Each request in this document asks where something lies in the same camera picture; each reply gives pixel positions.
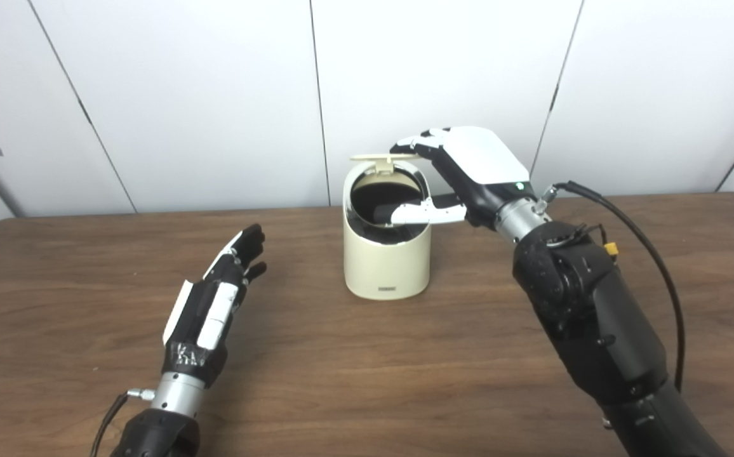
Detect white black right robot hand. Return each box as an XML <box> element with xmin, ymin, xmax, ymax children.
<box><xmin>390</xmin><ymin>126</ymin><xmax>536</xmax><ymax>229</ymax></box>

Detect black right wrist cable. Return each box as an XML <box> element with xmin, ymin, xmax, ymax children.
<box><xmin>535</xmin><ymin>181</ymin><xmax>686</xmax><ymax>391</ymax></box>

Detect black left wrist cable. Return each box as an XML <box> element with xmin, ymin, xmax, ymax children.
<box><xmin>90</xmin><ymin>388</ymin><xmax>155</xmax><ymax>457</ymax></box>

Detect cream-colored round bin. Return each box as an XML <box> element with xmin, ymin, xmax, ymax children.
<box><xmin>342</xmin><ymin>160</ymin><xmax>432</xmax><ymax>301</ymax></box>

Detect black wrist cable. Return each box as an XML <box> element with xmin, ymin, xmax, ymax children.
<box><xmin>535</xmin><ymin>181</ymin><xmax>686</xmax><ymax>391</ymax></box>
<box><xmin>90</xmin><ymin>388</ymin><xmax>155</xmax><ymax>457</ymax></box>

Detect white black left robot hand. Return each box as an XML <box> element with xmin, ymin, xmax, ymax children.
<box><xmin>162</xmin><ymin>223</ymin><xmax>267</xmax><ymax>389</ymax></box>

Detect cream round bin lid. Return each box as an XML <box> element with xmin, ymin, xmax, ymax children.
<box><xmin>349</xmin><ymin>151</ymin><xmax>420</xmax><ymax>175</ymax></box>

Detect black bin liner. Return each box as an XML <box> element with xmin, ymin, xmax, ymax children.
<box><xmin>349</xmin><ymin>171</ymin><xmax>428</xmax><ymax>245</ymax></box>

